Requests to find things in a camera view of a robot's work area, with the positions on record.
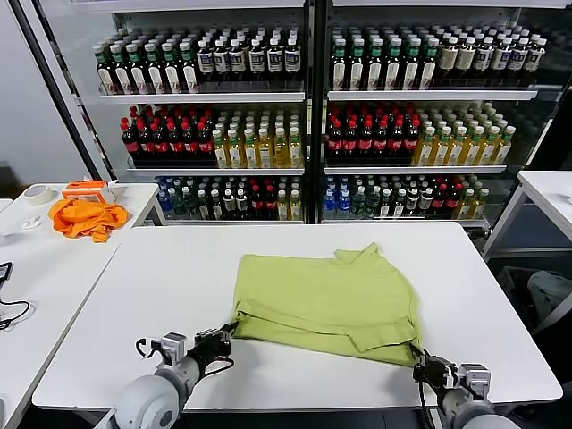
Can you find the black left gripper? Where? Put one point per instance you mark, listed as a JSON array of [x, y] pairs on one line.
[[212, 346]]

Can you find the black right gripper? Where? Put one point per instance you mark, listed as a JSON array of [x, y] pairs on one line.
[[435, 371]]

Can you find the yellow-green t-shirt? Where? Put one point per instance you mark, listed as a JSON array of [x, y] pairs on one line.
[[322, 304]]

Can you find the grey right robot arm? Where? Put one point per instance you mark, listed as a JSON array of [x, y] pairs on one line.
[[473, 415]]

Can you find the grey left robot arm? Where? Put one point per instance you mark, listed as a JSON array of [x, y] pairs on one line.
[[147, 402]]

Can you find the white-label dark drink bottle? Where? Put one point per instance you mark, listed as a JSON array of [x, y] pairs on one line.
[[216, 207], [203, 207], [385, 206], [426, 203], [412, 203], [399, 205], [229, 206], [241, 206]]

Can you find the red-cap cola bottle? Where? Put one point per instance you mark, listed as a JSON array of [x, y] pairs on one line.
[[146, 146], [453, 203], [335, 144], [131, 146], [175, 146], [205, 146], [439, 203], [190, 146], [365, 144], [161, 146], [396, 144], [271, 206], [257, 206], [350, 144], [411, 144], [381, 144]]

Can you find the green-label water bottle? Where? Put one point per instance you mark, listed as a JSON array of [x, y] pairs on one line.
[[359, 204], [190, 207], [372, 204], [178, 206]]

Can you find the yellow juice bottle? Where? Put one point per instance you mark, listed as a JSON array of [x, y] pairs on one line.
[[296, 156], [488, 154], [266, 156], [220, 156], [441, 154], [250, 156], [502, 154], [473, 154], [466, 206], [281, 156], [235, 156], [283, 207], [424, 154], [295, 207], [456, 154], [479, 206]]

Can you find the grey bag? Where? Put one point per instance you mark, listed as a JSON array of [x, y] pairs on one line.
[[549, 290]]

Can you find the blue-label water bottle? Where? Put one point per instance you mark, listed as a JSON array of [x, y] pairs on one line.
[[330, 205], [343, 205], [164, 203]]

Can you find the white side table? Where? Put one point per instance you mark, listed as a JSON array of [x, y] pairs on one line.
[[134, 196], [545, 187]]

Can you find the crumpled orange cloth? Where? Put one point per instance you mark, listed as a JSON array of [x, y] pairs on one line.
[[85, 219]]

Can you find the orange and white box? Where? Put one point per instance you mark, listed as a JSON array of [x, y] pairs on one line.
[[82, 185]]

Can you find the small white crumpled object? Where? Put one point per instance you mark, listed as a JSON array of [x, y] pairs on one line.
[[31, 222]]

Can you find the beige masking tape roll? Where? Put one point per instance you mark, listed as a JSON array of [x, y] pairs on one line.
[[38, 202]]

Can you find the green-cap dark tea bottle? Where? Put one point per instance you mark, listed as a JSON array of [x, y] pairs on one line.
[[155, 79], [410, 73], [393, 73], [173, 79], [426, 73], [190, 79], [123, 80], [356, 73], [374, 73], [107, 80], [138, 79], [339, 73]]

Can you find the blue-label dark drink bottle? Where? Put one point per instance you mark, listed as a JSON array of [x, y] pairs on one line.
[[257, 61], [222, 61], [482, 60], [517, 60], [291, 60], [275, 60], [499, 60], [205, 62], [534, 60], [238, 61]]

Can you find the beige-label dark drink bottle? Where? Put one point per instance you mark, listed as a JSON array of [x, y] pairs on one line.
[[446, 59], [465, 59]]

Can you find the glass cabinet door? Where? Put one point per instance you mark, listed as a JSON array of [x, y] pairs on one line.
[[549, 67]]

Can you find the white beverage display cabinet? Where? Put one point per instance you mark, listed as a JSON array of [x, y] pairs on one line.
[[201, 18], [424, 15]]

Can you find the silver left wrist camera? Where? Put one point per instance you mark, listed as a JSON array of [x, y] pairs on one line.
[[173, 344]]

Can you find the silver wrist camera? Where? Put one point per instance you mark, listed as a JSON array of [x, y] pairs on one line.
[[474, 377], [173, 344]]

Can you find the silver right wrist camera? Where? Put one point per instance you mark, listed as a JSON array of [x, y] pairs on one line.
[[474, 377]]

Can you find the black cabinet centre post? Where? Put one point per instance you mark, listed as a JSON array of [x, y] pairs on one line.
[[309, 134]]

